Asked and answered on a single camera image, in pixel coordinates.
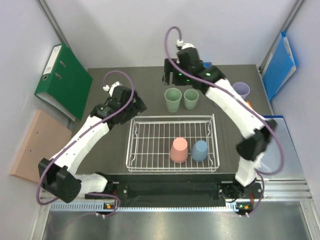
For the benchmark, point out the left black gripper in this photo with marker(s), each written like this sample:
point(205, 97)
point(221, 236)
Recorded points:
point(137, 107)

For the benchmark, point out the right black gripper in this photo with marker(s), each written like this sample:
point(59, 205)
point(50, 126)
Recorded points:
point(169, 67)

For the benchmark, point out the green cup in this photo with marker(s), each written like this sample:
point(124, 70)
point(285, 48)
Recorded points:
point(190, 99)
point(172, 99)

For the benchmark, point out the green cup front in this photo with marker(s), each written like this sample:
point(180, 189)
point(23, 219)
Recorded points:
point(172, 99)

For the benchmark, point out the purple cup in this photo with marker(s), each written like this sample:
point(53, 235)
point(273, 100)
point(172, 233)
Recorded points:
point(242, 89)

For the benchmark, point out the blue cup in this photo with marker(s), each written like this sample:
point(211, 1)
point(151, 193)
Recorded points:
point(199, 151)

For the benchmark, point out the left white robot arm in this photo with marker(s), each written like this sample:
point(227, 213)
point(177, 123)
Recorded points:
point(58, 175)

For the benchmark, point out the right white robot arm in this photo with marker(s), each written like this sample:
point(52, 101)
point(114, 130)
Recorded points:
point(255, 130)

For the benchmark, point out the paperback book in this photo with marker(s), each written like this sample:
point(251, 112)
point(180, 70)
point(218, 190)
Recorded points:
point(207, 64)

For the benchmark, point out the pink cup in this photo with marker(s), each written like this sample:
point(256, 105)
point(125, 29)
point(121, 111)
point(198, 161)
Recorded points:
point(179, 150)

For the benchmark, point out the pink board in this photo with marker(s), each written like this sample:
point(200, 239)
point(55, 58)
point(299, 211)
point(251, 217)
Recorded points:
point(45, 137)

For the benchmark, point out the blue folder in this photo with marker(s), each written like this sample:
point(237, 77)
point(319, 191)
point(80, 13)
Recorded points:
point(280, 66)

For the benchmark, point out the white wire dish rack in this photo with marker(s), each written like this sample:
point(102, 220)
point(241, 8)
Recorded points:
point(151, 139)

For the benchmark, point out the green ring binder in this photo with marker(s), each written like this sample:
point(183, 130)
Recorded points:
point(65, 84)

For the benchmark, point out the white cable duct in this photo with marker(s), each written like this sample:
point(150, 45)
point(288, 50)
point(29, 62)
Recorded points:
point(96, 206)

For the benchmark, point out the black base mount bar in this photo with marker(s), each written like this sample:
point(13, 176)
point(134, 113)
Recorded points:
point(178, 190)

